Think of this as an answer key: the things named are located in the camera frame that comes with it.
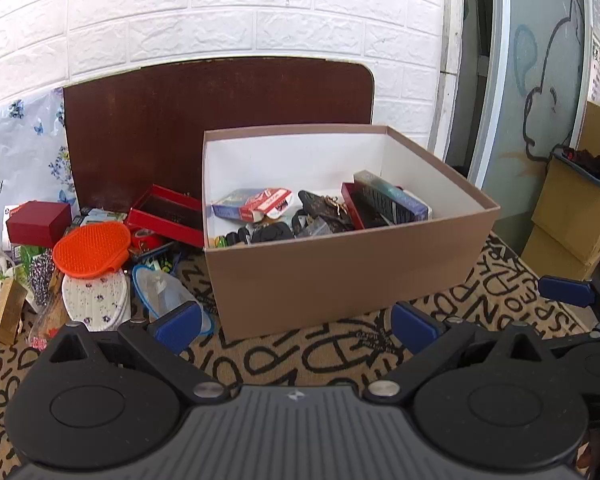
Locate blue plastic dustpan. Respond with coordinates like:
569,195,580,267
547,109,600,197

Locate letter printed table mat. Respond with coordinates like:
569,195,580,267
0,230,600,480

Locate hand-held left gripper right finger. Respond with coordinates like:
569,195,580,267
364,302,547,404

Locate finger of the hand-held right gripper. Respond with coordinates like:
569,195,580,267
537,274,600,309

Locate white floral oval pad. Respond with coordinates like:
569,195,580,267
61,266,132,334

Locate glass door with cat drawing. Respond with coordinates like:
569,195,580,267
467,0,597,192

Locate gold cardboard box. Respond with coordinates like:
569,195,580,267
0,278,29,339

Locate stacked cardboard cartons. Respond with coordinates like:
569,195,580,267
521,101,600,282

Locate orange silicone brush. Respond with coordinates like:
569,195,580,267
52,222,132,281

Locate brown patterned wallet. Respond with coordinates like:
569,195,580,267
298,189,357,234

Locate tan cardboard box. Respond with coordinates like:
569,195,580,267
202,124,501,342

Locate dark brown wooden board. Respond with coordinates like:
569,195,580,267
62,57,376,217

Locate red tape roll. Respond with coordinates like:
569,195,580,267
129,228,165,254

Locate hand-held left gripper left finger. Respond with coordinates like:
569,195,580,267
45,300,229,403

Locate blue tiger playing card box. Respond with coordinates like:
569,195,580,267
211,187,294,224

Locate red gift box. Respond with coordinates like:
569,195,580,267
5,200,74,249

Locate blue rectangular box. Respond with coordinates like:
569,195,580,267
353,169,434,224

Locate shallow red box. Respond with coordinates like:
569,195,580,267
124,184,207,249

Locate red tray with black comb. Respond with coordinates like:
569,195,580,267
340,181,397,231

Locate white floral plastic bag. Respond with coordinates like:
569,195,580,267
0,87,77,242

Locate steel wool scourer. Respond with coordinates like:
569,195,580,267
25,251,57,309

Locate black plastic device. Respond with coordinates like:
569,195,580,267
250,222,296,245

